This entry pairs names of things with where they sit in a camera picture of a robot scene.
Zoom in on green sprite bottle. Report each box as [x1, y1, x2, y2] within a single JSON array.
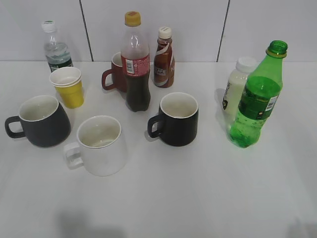
[[229, 40, 288, 148]]

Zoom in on gray mug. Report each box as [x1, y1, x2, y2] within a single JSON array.
[[4, 95, 71, 148]]

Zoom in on black mug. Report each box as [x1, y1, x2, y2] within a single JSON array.
[[147, 92, 199, 146]]

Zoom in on red mug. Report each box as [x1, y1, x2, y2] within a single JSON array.
[[102, 52, 127, 93]]

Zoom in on brown coffee bottle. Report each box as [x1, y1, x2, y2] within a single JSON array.
[[154, 26, 175, 88]]

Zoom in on cola bottle yellow cap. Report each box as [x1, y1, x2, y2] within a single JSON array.
[[121, 11, 151, 112]]

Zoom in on white mug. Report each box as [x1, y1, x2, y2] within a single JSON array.
[[63, 116, 128, 177]]

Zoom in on white milk bottle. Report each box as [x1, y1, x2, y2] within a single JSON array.
[[222, 57, 258, 117]]

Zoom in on clear water bottle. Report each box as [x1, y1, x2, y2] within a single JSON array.
[[42, 20, 73, 72]]

